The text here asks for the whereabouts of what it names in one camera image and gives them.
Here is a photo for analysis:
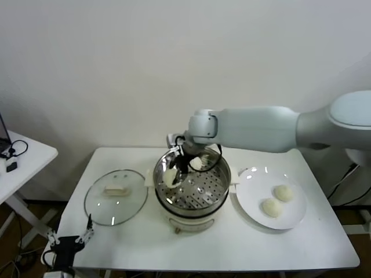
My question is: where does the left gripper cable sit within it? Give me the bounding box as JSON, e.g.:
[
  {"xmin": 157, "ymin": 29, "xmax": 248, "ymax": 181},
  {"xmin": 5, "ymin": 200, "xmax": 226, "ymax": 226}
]
[{"xmin": 41, "ymin": 249, "xmax": 57, "ymax": 266}]

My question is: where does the white steamed baozi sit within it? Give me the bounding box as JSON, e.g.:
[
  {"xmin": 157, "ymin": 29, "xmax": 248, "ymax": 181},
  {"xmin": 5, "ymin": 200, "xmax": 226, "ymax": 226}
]
[
  {"xmin": 163, "ymin": 169, "xmax": 183, "ymax": 189},
  {"xmin": 190, "ymin": 157, "xmax": 205, "ymax": 171},
  {"xmin": 274, "ymin": 184, "xmax": 293, "ymax": 202},
  {"xmin": 261, "ymin": 198, "xmax": 283, "ymax": 218}
]

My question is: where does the white side table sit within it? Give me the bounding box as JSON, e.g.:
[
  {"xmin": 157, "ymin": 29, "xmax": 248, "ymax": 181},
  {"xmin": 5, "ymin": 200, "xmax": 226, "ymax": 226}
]
[{"xmin": 0, "ymin": 130, "xmax": 59, "ymax": 250}]

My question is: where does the black power cable with plug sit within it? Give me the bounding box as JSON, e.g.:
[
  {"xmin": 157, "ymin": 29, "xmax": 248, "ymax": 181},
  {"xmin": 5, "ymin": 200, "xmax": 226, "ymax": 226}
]
[{"xmin": 328, "ymin": 162, "xmax": 362, "ymax": 200}]

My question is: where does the thin black power cable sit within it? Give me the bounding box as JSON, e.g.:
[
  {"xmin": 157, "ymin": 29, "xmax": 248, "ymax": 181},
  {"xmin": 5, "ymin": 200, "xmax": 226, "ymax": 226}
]
[{"xmin": 330, "ymin": 186, "xmax": 371, "ymax": 207}]

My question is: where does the cream electric cooking pot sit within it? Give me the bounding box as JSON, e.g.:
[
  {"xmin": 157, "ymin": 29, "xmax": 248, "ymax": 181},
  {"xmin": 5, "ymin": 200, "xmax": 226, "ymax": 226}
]
[{"xmin": 153, "ymin": 185, "xmax": 230, "ymax": 235}]

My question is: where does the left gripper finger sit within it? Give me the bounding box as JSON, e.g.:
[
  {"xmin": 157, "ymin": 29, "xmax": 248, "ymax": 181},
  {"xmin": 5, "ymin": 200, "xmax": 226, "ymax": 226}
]
[
  {"xmin": 74, "ymin": 213, "xmax": 96, "ymax": 244},
  {"xmin": 48, "ymin": 229, "xmax": 61, "ymax": 247}
]

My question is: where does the round glass pot lid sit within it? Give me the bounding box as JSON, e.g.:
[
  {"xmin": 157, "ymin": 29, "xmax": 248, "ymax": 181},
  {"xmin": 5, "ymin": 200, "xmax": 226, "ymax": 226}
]
[{"xmin": 83, "ymin": 169, "xmax": 149, "ymax": 227}]

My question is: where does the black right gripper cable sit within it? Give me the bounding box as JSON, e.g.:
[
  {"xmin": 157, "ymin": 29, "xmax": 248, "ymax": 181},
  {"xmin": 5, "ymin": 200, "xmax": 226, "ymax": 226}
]
[{"xmin": 202, "ymin": 144, "xmax": 223, "ymax": 172}]

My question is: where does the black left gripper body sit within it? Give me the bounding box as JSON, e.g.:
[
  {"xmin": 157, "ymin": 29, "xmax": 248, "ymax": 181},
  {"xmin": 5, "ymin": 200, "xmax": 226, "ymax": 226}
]
[{"xmin": 54, "ymin": 236, "xmax": 85, "ymax": 269}]

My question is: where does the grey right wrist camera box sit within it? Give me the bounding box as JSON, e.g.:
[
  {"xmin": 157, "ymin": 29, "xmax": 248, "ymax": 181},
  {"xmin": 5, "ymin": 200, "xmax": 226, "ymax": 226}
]
[{"xmin": 167, "ymin": 132, "xmax": 186, "ymax": 149}]

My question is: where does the black laptop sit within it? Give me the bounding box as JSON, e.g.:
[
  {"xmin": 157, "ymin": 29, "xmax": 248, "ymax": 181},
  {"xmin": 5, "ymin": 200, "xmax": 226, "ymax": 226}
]
[{"xmin": 0, "ymin": 112, "xmax": 12, "ymax": 153}]

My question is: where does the looped black cable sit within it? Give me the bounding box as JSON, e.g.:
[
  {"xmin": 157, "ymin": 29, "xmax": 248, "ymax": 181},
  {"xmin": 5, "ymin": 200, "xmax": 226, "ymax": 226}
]
[{"xmin": 8, "ymin": 140, "xmax": 28, "ymax": 159}]

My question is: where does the white furniture base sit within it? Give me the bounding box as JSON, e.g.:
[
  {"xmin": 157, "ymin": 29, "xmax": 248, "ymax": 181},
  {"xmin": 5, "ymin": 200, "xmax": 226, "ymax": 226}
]
[{"xmin": 343, "ymin": 208, "xmax": 371, "ymax": 235}]

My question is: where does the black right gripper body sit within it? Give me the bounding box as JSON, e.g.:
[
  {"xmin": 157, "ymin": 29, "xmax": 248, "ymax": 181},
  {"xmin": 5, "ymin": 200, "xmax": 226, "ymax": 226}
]
[{"xmin": 176, "ymin": 138, "xmax": 204, "ymax": 163}]

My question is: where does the white round plate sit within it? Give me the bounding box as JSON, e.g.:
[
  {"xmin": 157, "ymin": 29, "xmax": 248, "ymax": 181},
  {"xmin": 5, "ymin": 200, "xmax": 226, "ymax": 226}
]
[{"xmin": 235, "ymin": 166, "xmax": 307, "ymax": 231}]

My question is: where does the stainless steel steamer basket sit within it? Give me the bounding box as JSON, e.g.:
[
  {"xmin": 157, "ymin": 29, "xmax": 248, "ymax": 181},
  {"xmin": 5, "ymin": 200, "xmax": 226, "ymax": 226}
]
[{"xmin": 144, "ymin": 144, "xmax": 239, "ymax": 218}]

